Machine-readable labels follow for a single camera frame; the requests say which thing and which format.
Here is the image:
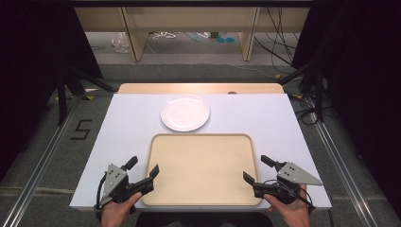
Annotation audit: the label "black metal stand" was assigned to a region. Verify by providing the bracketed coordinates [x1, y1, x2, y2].
[278, 58, 326, 123]
[56, 65, 115, 128]

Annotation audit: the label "black hanging cables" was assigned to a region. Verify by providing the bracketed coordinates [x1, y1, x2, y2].
[253, 6, 301, 76]

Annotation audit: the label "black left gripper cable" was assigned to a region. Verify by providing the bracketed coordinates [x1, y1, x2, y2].
[93, 171, 110, 218]

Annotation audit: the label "black curtain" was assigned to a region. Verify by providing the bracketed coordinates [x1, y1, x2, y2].
[0, 0, 104, 183]
[290, 0, 401, 219]

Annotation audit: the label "wooden table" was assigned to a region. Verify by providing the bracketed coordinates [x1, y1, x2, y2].
[117, 82, 286, 96]

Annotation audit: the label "person's left hand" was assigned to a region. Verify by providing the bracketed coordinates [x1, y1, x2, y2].
[100, 191, 144, 227]

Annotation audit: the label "black floor cables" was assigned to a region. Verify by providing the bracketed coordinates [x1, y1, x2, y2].
[290, 94, 336, 126]

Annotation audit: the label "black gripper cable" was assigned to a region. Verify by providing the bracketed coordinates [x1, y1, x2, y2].
[93, 171, 110, 218]
[263, 178, 317, 213]

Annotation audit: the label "white round plate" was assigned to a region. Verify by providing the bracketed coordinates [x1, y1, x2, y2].
[160, 94, 211, 132]

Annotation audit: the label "beige rectangular tray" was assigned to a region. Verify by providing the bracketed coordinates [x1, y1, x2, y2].
[140, 132, 263, 207]

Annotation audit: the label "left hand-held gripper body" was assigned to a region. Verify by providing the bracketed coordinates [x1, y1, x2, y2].
[99, 163, 141, 206]

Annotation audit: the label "person's right hand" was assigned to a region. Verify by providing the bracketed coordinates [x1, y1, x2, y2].
[262, 184, 312, 227]

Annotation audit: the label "metal floor rail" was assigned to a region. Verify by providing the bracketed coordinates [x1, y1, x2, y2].
[0, 94, 83, 227]
[309, 110, 380, 227]

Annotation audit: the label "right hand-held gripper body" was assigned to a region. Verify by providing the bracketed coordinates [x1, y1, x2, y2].
[273, 161, 324, 205]

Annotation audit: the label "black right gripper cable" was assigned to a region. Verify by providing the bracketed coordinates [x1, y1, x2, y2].
[263, 178, 317, 213]

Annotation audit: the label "white table board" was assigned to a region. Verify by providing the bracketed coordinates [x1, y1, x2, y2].
[69, 93, 333, 212]

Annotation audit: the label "white cable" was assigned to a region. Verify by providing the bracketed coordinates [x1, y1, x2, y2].
[152, 30, 178, 41]

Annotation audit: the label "clear plastic bag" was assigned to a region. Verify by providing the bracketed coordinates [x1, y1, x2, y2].
[111, 31, 131, 54]

